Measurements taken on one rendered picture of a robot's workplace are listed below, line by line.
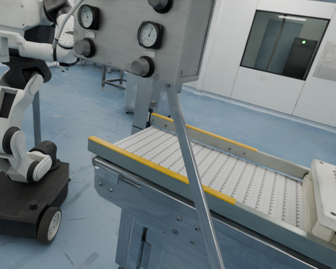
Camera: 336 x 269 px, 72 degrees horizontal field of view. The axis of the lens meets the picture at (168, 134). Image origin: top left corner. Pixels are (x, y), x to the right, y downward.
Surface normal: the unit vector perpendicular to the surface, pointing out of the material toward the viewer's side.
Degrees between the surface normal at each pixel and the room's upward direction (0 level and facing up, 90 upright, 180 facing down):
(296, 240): 90
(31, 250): 0
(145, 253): 90
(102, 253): 0
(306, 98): 90
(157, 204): 90
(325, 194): 0
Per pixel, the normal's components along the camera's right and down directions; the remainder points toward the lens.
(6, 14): -0.02, 0.40
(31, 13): 0.69, 0.32
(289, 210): 0.18, -0.90
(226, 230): -0.47, 0.28
